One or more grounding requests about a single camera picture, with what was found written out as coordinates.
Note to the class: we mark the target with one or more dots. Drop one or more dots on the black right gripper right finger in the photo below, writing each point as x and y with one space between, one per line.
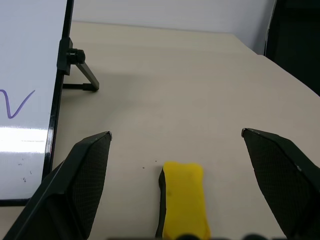
282 180

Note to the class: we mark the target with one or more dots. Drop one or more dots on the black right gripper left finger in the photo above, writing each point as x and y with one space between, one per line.
75 190

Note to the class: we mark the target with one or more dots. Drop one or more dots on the yellow whiteboard eraser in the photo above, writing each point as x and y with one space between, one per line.
183 200

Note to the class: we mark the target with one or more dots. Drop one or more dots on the black-framed whiteboard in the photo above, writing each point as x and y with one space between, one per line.
25 100

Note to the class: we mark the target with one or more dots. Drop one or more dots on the black whiteboard stand leg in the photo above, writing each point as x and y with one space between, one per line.
81 70

